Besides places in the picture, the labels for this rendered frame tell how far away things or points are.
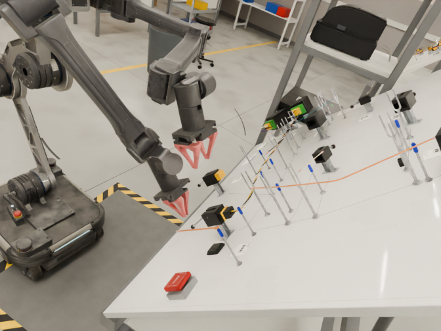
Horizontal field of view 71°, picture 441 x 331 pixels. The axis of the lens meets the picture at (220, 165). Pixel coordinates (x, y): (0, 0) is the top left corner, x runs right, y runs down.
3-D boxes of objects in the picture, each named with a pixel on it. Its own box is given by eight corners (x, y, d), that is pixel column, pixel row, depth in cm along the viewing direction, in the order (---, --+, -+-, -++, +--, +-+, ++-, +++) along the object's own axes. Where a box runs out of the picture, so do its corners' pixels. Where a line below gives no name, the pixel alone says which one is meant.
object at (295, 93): (273, 110, 173) (277, 100, 169) (290, 94, 200) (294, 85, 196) (329, 136, 165) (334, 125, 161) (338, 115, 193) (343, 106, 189)
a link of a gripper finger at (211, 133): (222, 156, 80) (216, 122, 76) (207, 169, 75) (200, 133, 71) (201, 154, 84) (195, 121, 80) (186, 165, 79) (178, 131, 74)
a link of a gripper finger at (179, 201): (201, 207, 93) (189, 180, 90) (188, 221, 87) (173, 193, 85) (186, 208, 97) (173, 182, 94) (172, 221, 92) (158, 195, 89)
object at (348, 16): (307, 39, 150) (325, -4, 139) (315, 34, 169) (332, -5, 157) (367, 63, 144) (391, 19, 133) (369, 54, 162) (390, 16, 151)
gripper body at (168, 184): (191, 182, 91) (181, 161, 89) (170, 201, 84) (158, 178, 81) (177, 184, 95) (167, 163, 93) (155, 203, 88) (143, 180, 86)
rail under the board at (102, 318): (98, 323, 88) (99, 311, 84) (251, 154, 180) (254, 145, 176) (113, 334, 87) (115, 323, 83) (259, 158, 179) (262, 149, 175)
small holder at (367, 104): (355, 114, 127) (348, 101, 126) (375, 106, 123) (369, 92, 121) (354, 118, 124) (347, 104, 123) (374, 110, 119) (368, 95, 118)
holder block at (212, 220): (215, 218, 89) (209, 207, 88) (229, 215, 85) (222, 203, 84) (207, 226, 86) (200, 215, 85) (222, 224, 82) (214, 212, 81)
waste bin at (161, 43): (142, 75, 416) (147, 28, 380) (146, 64, 452) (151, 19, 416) (176, 83, 426) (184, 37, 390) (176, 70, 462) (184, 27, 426)
